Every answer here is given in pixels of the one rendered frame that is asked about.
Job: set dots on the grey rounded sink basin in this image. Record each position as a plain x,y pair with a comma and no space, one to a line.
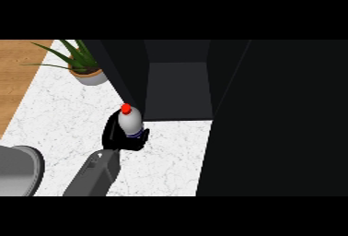
18,170

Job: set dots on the red-capped water bottle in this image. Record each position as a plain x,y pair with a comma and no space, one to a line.
130,121

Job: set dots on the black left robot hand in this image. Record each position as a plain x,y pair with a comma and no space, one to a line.
113,135

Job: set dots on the potted green plant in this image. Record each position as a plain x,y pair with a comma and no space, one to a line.
83,67

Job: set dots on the dark cabinet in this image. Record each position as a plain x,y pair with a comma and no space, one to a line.
175,83

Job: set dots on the dark cabinet door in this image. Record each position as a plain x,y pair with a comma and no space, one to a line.
276,120

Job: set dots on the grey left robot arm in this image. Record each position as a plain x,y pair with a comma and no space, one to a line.
98,173

